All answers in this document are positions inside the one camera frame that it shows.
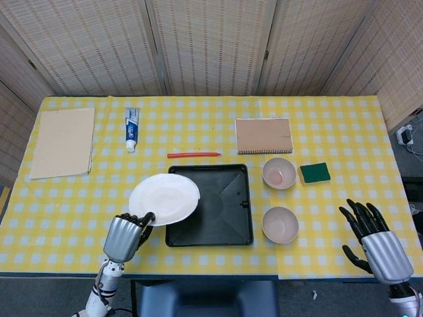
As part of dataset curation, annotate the white round plate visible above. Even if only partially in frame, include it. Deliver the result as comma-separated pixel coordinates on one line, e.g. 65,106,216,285
128,173,202,227

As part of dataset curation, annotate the green and yellow sponge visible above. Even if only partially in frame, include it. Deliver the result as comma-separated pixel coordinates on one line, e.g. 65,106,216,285
297,162,332,186

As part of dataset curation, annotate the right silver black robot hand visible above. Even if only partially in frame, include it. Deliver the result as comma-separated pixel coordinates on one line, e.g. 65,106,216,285
339,198,414,285

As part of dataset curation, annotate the red pencil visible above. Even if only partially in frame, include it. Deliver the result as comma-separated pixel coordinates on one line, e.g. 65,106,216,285
167,151,223,159

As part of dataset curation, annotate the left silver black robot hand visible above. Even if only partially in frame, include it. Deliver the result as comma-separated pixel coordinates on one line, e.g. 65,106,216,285
102,211,156,264

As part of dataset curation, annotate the woven bamboo screen panel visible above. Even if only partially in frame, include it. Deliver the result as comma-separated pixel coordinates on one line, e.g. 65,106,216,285
320,0,423,133
0,0,169,97
145,0,278,97
257,0,381,97
0,22,57,186

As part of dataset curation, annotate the beige paper folder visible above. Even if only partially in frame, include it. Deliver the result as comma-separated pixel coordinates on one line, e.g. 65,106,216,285
28,106,96,180

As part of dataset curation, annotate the white power adapter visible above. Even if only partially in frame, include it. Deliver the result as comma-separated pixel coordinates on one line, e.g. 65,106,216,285
395,124,416,146

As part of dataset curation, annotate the plain beige bowl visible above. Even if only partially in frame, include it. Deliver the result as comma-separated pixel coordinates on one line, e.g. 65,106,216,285
262,206,300,244

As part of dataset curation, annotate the black square plastic tray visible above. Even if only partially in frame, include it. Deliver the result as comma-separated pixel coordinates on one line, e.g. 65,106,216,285
165,163,254,248

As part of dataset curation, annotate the beige bowl with pink residue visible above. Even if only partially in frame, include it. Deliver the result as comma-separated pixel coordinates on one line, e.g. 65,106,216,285
262,157,297,190

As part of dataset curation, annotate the brown spiral notebook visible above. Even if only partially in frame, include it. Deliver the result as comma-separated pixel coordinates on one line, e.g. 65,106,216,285
234,117,294,156

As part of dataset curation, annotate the white blue toothpaste tube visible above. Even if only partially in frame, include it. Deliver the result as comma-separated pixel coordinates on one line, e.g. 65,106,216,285
124,107,141,153

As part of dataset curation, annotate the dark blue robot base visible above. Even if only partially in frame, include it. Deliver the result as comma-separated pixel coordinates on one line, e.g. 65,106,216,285
137,280,280,317

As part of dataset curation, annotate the yellow checked tablecloth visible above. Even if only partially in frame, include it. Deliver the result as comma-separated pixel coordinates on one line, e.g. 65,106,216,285
0,95,419,281

